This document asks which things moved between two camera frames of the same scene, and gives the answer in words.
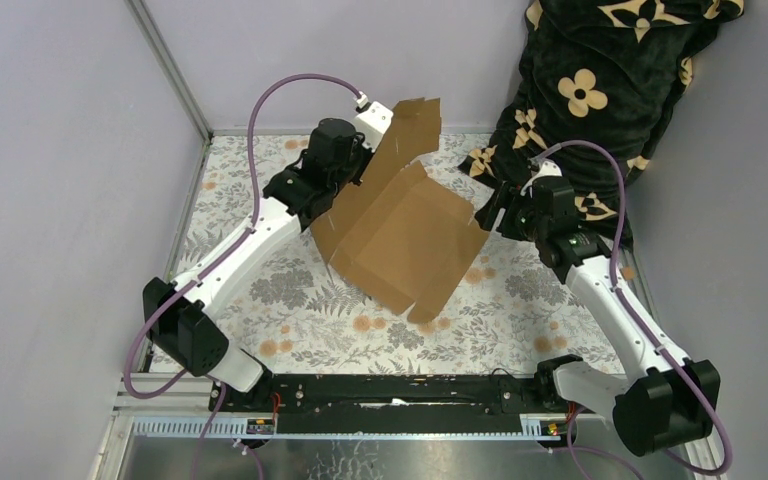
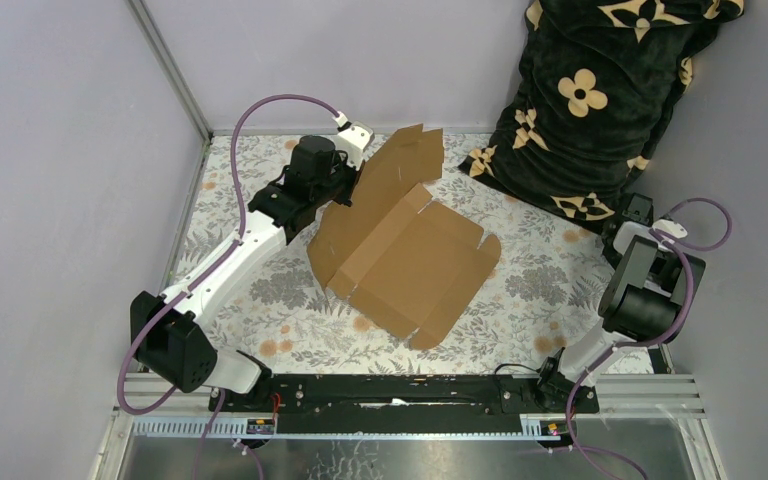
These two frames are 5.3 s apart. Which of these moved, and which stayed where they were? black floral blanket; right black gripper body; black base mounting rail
Moved: right black gripper body
Stayed: black base mounting rail; black floral blanket
